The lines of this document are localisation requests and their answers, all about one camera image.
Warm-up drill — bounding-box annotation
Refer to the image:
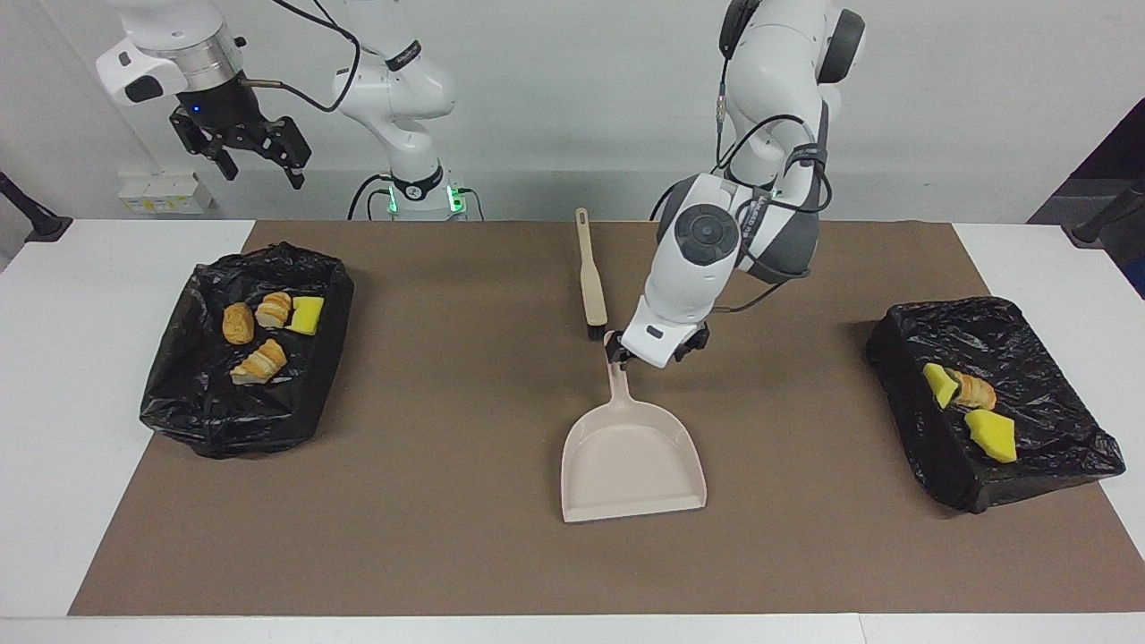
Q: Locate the beige plastic dustpan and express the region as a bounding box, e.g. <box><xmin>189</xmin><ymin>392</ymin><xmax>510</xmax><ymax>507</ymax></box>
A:
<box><xmin>560</xmin><ymin>331</ymin><xmax>708</xmax><ymax>524</ymax></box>

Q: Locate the brown round bun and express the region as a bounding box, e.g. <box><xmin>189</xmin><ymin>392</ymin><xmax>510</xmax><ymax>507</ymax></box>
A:
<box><xmin>222</xmin><ymin>302</ymin><xmax>256</xmax><ymax>346</ymax></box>

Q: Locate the blocky yellow sponge piece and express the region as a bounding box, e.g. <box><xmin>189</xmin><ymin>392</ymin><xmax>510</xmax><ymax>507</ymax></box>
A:
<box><xmin>964</xmin><ymin>409</ymin><xmax>1019</xmax><ymax>464</ymax></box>

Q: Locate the beige hand brush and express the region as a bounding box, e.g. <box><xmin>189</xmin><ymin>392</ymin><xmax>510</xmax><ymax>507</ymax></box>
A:
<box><xmin>575</xmin><ymin>208</ymin><xmax>609</xmax><ymax>342</ymax></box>

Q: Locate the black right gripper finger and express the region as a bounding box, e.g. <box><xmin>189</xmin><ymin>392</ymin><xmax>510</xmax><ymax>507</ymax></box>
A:
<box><xmin>256</xmin><ymin>116</ymin><xmax>313</xmax><ymax>191</ymax></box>
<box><xmin>169</xmin><ymin>109</ymin><xmax>240</xmax><ymax>182</ymax></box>

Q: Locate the green and yellow sponge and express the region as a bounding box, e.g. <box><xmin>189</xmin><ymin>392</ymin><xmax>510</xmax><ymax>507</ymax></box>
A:
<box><xmin>286</xmin><ymin>296</ymin><xmax>325</xmax><ymax>336</ymax></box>

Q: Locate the black stand leg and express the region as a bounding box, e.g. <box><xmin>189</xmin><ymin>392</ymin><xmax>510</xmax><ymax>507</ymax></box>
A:
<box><xmin>1071</xmin><ymin>174</ymin><xmax>1145</xmax><ymax>247</ymax></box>
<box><xmin>0</xmin><ymin>170</ymin><xmax>74</xmax><ymax>244</ymax></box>

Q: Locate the dark background furniture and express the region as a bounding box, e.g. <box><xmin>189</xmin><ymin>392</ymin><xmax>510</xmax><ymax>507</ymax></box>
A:
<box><xmin>1027</xmin><ymin>97</ymin><xmax>1145</xmax><ymax>301</ymax></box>

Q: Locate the crumpled black bag-lined bin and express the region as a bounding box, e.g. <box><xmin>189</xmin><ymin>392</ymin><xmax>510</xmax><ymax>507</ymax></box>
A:
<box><xmin>139</xmin><ymin>241</ymin><xmax>355</xmax><ymax>460</ymax></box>

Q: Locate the orange striped croissant piece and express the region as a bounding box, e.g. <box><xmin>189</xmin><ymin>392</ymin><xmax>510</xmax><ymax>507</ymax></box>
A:
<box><xmin>229</xmin><ymin>338</ymin><xmax>288</xmax><ymax>386</ymax></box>

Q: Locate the curved yellow sponge piece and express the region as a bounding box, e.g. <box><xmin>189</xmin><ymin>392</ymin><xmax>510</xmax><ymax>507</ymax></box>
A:
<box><xmin>923</xmin><ymin>362</ymin><xmax>960</xmax><ymax>410</ymax></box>

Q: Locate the small torn croissant piece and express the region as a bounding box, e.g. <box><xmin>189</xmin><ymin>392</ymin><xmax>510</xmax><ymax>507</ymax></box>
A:
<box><xmin>950</xmin><ymin>369</ymin><xmax>997</xmax><ymax>412</ymax></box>

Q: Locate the brown paper table mat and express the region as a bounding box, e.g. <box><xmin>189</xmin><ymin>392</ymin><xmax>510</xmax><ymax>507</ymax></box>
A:
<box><xmin>68</xmin><ymin>220</ymin><xmax>1145</xmax><ymax>616</ymax></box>

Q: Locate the black right base cable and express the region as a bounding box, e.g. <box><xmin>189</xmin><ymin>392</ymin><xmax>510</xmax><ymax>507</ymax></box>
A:
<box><xmin>347</xmin><ymin>173</ymin><xmax>485</xmax><ymax>222</ymax></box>

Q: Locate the white wall power strip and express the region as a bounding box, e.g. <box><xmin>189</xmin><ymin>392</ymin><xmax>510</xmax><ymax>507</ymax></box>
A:
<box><xmin>118</xmin><ymin>173</ymin><xmax>216</xmax><ymax>216</ymax></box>

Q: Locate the boxy black bag-lined bin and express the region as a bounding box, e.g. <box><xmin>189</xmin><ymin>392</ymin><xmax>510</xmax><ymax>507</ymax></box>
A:
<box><xmin>865</xmin><ymin>296</ymin><xmax>1127</xmax><ymax>514</ymax></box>

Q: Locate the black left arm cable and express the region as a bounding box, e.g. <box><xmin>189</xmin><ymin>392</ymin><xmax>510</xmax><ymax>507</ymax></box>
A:
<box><xmin>649</xmin><ymin>80</ymin><xmax>835</xmax><ymax>314</ymax></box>

